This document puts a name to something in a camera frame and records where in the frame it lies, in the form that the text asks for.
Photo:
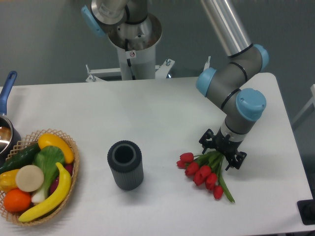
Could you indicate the red tulip bouquet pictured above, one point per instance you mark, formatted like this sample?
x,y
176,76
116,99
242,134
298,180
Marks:
x,y
206,169

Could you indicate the dark grey ribbed vase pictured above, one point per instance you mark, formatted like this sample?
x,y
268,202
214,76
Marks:
x,y
125,161

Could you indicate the beige round disc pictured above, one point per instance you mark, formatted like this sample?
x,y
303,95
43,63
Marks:
x,y
29,178

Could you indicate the blue handled saucepan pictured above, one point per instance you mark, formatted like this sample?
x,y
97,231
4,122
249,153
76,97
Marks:
x,y
9,136

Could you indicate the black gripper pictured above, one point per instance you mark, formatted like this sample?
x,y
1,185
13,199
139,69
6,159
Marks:
x,y
225,144

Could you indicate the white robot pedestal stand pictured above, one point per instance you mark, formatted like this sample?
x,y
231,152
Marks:
x,y
134,65

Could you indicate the green cucumber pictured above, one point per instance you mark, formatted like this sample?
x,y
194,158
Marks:
x,y
20,159

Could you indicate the yellow squash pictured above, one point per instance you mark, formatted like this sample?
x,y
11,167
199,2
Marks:
x,y
48,139

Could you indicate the black device at edge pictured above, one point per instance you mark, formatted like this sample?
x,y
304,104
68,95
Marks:
x,y
307,211

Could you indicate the white frame at right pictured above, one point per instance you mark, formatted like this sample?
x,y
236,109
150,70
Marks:
x,y
306,110

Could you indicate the dark red fruit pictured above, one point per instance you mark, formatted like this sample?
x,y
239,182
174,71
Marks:
x,y
54,185

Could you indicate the yellow banana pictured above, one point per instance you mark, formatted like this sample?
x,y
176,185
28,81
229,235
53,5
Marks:
x,y
52,201

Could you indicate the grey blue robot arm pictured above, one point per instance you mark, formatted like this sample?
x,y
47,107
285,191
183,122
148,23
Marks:
x,y
135,33

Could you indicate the green bok choy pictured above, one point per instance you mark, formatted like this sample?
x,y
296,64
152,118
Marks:
x,y
46,160

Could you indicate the woven wicker basket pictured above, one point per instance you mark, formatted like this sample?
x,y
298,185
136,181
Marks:
x,y
28,141

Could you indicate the yellow bell pepper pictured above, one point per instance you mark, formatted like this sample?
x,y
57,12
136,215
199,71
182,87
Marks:
x,y
7,180

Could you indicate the orange fruit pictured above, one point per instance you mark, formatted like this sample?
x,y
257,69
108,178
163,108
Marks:
x,y
17,200

